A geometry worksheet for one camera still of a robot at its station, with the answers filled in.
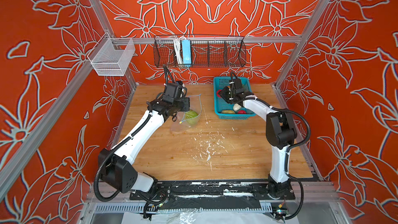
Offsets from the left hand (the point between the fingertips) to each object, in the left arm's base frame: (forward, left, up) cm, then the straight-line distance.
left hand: (186, 100), depth 79 cm
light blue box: (+28, +2, +10) cm, 30 cm away
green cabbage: (+1, -2, -16) cm, 16 cm away
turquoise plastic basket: (+33, -21, -18) cm, 43 cm away
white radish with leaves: (+15, -32, -22) cm, 42 cm away
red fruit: (+16, -18, -10) cm, 26 cm away
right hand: (+17, -18, -10) cm, 27 cm away
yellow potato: (+8, -24, -19) cm, 32 cm away
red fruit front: (+8, -34, -19) cm, 40 cm away
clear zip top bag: (+10, -4, -16) cm, 19 cm away
